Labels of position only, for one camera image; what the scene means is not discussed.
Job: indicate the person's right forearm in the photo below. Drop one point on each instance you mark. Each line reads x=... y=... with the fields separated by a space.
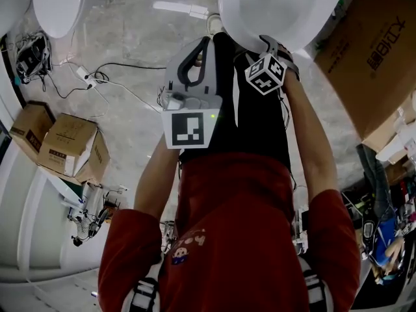
x=312 y=135

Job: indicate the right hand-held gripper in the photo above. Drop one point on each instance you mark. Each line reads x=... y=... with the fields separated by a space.
x=265 y=76

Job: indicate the white panelled door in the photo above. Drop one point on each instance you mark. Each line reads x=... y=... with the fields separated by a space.
x=32 y=239

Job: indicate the green bottle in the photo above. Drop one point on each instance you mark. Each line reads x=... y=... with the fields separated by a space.
x=339 y=10

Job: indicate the open cardboard box white label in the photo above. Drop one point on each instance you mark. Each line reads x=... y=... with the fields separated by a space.
x=68 y=141

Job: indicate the white toilet with tank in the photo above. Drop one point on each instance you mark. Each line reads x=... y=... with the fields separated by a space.
x=58 y=8

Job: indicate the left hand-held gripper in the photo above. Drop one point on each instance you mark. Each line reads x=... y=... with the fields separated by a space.
x=190 y=128

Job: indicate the cardboard box dark label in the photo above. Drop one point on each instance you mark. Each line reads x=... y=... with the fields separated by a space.
x=29 y=132

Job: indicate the white power strip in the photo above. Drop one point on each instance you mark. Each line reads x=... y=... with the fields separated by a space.
x=85 y=76

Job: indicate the large brown cardboard box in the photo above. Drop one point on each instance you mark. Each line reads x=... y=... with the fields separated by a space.
x=364 y=60

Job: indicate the folded white paper strip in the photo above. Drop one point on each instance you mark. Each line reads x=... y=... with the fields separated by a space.
x=396 y=148

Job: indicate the person's left forearm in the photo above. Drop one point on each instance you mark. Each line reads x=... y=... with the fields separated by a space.
x=152 y=180

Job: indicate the person's right hand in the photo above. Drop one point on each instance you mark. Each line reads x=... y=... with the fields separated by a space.
x=285 y=54

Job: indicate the person's light shoe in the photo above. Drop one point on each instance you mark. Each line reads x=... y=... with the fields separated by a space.
x=215 y=23

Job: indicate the person's red shirt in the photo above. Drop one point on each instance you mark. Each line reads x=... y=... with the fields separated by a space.
x=234 y=223

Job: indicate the white curved panel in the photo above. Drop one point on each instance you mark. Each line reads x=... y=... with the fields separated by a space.
x=65 y=190

